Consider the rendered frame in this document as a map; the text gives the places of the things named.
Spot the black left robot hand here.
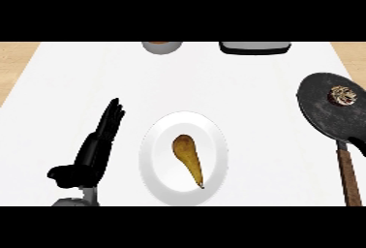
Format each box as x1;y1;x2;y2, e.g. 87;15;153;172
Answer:
45;97;126;189

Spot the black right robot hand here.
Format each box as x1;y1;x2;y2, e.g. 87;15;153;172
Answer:
345;136;366;153

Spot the chocolate cupcake white frosting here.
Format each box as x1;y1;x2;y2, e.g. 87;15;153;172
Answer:
327;84;358;108

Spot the white oval plate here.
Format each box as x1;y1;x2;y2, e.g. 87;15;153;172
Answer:
138;110;230;207

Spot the brown pear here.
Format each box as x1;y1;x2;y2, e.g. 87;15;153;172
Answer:
171;134;206;190

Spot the grey cup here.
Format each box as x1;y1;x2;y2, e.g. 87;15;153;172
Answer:
141;41;184;55

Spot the grey black appliance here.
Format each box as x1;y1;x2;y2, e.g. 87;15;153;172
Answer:
216;41;293;56

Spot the dark frying pan wooden handle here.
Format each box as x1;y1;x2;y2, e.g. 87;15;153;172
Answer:
296;72;366;207

